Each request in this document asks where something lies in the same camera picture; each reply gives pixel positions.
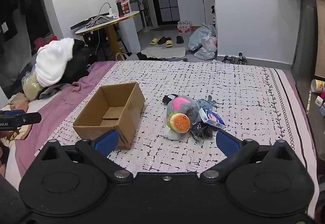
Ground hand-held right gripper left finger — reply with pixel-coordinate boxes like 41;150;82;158
41;129;134;182

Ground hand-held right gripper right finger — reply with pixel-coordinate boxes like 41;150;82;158
200;130;298;184

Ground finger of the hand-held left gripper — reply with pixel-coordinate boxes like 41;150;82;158
0;110;42;131

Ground black shiny bag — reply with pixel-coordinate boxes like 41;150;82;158
190;123;214;141

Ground blue and white tissue packet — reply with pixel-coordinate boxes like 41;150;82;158
198;108;226;129

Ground brown cardboard box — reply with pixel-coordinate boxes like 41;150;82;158
73;82;145;150

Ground blue crochet octopus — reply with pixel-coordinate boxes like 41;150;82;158
195;95;219;113

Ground burger plush toy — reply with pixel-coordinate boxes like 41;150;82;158
170;113;190;134

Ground grey and pink plush toy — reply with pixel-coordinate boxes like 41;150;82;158
166;96;201;123

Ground black cloth with white patch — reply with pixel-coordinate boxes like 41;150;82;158
162;94;179;105

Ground floral quilt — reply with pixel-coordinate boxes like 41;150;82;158
0;92;31;141

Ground pink bedsheet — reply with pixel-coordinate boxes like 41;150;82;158
15;60;118;176

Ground cream plush in plastic bag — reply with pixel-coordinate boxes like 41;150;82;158
22;73;44;101

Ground white fluffy towel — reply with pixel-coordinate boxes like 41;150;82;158
36;38;75;87

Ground black clothing pile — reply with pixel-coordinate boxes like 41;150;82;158
60;39;97;85

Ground red cloth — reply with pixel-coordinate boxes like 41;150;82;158
34;35;59;51

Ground white black-patterned blanket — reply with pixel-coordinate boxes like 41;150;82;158
38;60;318;189

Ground beige tote bag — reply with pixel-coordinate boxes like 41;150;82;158
116;52;138;61

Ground small white plastic bag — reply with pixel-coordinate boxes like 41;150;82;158
194;48;216;60

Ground dark clothes on floor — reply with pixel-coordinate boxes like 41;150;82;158
136;52;189;62

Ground white plastic bag with red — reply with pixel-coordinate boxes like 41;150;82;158
202;35;218;52

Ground black polka-dot bag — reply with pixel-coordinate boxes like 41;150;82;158
83;29;102;48

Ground white floor mat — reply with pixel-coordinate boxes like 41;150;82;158
141;47;186;58

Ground white and yellow can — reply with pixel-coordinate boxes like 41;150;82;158
311;79;325;94

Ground round table with yellow leg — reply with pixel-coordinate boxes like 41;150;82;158
75;11;140;54

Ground hanging dark clothes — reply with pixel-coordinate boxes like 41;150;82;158
0;0;49;55

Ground large grey plastic bag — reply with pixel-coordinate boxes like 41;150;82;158
188;24;217;51

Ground grey cloth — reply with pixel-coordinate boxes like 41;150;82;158
86;15;115;29

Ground pack of water bottles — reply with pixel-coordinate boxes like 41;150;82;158
177;20;192;34

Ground dark grey cabinet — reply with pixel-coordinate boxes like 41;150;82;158
291;0;316;80

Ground white fan stand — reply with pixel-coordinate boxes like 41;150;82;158
138;0;149;31

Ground red box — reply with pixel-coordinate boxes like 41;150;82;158
116;0;131;17

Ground white cabinet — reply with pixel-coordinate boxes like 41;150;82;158
176;0;216;28

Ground wooden board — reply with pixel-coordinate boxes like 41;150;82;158
313;0;325;80

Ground white charger with cable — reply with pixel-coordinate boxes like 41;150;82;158
98;2;115;18

